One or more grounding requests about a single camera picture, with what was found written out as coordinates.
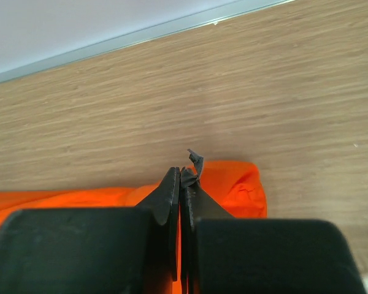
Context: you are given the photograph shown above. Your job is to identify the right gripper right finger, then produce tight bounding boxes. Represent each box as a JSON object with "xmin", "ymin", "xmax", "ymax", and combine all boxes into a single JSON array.
[{"xmin": 180, "ymin": 152, "xmax": 365, "ymax": 293}]

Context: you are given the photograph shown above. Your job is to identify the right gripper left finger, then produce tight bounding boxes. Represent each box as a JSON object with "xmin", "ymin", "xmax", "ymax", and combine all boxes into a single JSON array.
[{"xmin": 0, "ymin": 167, "xmax": 180, "ymax": 293}]

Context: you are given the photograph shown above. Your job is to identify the orange t shirt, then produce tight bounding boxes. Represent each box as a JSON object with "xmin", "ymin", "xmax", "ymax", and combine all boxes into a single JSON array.
[{"xmin": 0, "ymin": 161, "xmax": 267, "ymax": 293}]

